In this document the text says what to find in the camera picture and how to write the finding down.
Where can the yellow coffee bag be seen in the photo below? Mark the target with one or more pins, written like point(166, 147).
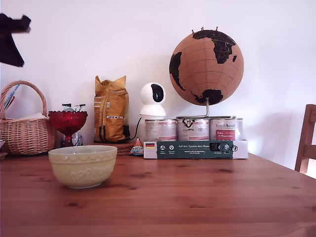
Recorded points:
point(110, 111)

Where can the pale green ceramic bowl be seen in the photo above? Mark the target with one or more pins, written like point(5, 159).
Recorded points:
point(82, 168)

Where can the blue pen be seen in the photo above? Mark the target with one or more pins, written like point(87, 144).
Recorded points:
point(12, 92)

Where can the red pen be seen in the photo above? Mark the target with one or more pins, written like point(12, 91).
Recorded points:
point(10, 101)

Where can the black white sachet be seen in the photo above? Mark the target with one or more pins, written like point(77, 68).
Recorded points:
point(66, 107)

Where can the small white green sachet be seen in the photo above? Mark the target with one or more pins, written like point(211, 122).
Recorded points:
point(82, 107)
point(76, 108)

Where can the small white dish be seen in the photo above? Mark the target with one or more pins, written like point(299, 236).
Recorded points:
point(1, 144)

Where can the black power adapter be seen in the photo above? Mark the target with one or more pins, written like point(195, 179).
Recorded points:
point(126, 132)

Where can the round cork trivet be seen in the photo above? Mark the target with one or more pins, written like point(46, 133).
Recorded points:
point(125, 148)

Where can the small triangular orange packet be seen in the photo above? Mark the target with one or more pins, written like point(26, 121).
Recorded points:
point(136, 149)

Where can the tin can red label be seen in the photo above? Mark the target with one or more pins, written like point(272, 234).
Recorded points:
point(161, 130)

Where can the cork globe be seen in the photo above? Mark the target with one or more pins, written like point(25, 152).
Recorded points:
point(205, 74)

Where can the tin can black scribble label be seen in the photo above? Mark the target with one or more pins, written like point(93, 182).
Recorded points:
point(193, 130)

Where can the metal globe stand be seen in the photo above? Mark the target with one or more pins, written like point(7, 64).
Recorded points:
point(208, 108)

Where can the green white cardboard tray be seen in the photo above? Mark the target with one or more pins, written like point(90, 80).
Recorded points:
point(195, 150)

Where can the tin can script label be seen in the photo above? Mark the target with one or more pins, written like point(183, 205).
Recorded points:
point(224, 129)

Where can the partly hidden tin can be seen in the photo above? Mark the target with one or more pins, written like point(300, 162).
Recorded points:
point(241, 129)

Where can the wooden chair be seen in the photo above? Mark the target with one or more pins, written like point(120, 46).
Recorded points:
point(306, 148)

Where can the red glass pedestal bowl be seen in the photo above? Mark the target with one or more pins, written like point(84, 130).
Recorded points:
point(67, 121)

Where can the white security camera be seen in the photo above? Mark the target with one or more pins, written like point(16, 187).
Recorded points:
point(151, 108)

